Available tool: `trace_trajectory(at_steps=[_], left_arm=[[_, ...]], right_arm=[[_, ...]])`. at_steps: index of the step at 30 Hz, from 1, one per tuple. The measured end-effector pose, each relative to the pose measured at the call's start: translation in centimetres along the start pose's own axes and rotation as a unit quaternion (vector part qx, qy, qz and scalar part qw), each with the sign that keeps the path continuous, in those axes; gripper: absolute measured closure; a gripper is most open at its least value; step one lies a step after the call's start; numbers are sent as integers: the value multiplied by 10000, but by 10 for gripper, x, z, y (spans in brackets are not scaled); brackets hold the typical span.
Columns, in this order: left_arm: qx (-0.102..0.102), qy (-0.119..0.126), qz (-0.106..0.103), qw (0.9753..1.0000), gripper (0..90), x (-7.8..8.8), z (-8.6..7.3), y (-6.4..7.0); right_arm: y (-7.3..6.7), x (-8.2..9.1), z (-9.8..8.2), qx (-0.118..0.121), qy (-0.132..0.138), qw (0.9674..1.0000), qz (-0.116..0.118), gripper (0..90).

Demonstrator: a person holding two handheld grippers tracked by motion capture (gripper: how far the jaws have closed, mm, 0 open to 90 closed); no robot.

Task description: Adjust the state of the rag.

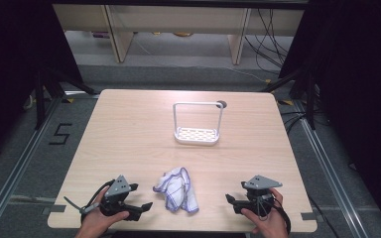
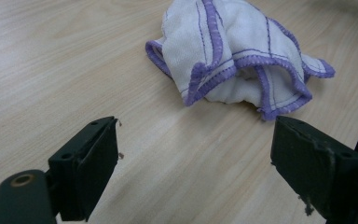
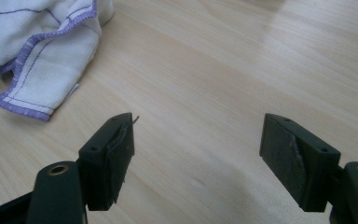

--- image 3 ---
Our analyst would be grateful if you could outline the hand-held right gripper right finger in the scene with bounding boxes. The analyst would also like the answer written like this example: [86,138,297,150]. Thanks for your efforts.
[259,113,342,213]

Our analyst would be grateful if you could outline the white cloth with purple checks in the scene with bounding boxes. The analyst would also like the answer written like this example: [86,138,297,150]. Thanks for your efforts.
[0,0,115,122]

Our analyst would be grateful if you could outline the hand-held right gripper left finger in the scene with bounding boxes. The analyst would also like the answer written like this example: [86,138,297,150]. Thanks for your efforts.
[78,112,140,212]

